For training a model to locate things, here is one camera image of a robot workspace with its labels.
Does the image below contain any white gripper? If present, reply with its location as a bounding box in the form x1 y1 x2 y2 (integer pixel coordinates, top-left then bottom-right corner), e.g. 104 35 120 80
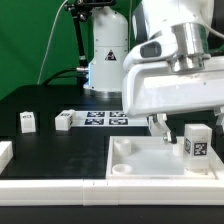
122 56 224 144

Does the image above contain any black cable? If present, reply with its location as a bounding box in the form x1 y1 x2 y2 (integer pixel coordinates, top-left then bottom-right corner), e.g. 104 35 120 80
42 67 90 87

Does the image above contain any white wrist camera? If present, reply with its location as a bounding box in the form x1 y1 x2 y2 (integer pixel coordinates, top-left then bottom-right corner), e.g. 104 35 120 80
123 32 178 71

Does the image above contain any white U-shaped obstacle fence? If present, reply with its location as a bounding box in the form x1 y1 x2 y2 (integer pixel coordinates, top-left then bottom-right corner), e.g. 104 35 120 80
0 139 224 207

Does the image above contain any white cable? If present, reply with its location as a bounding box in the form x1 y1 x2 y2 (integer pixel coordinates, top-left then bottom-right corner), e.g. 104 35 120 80
37 0 69 86

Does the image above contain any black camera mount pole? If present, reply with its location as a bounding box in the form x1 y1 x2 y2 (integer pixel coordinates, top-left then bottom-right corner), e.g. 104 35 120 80
64 0 118 73

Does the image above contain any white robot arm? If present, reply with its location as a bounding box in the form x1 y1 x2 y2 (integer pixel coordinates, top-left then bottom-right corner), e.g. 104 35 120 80
84 0 224 135

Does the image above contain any white square tabletop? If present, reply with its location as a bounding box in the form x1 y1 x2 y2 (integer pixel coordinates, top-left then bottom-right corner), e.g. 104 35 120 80
106 136 224 181

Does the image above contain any white AprilTag base sheet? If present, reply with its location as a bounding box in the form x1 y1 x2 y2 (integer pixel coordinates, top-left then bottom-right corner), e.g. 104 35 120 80
72 111 148 127

